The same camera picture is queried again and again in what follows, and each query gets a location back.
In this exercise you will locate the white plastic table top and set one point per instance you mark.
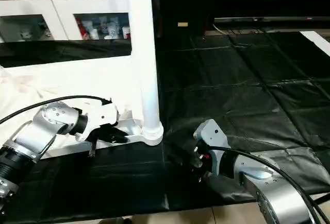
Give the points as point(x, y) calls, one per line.
point(67, 85)

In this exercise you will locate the white plastic table leg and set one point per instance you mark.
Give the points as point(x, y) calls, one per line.
point(145, 54)

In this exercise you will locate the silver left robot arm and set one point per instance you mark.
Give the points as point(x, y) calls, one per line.
point(36, 131)

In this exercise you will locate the black work mat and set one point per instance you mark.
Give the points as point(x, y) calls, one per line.
point(247, 90)

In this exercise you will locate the white cup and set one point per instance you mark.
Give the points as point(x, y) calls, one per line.
point(125, 32)

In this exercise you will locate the white bottle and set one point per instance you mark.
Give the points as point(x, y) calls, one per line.
point(112, 28)

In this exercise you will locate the red bottle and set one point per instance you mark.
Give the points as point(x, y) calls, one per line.
point(81, 29)

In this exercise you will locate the tan label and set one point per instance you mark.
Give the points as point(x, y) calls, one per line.
point(182, 24)

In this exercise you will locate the white glass door cabinet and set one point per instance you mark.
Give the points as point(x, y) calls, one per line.
point(51, 2)

